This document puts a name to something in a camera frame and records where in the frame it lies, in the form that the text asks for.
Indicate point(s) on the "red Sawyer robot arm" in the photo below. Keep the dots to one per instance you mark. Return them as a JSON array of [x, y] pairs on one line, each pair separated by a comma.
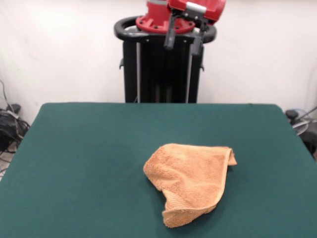
[[153, 15]]

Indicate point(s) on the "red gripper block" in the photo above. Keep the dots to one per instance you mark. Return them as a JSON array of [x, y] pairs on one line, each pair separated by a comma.
[[213, 10]]

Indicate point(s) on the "dark green table cloth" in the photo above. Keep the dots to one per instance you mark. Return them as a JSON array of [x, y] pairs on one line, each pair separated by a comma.
[[74, 161]]

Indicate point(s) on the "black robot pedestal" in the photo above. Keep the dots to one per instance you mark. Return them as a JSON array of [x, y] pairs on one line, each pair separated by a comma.
[[161, 74]]

